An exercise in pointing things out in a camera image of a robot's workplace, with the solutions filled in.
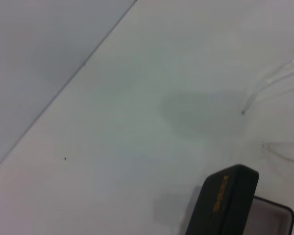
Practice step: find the clear white glasses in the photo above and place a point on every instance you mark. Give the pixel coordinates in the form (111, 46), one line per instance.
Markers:
(247, 104)

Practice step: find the black glasses case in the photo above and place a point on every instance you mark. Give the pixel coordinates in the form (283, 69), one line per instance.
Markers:
(225, 195)

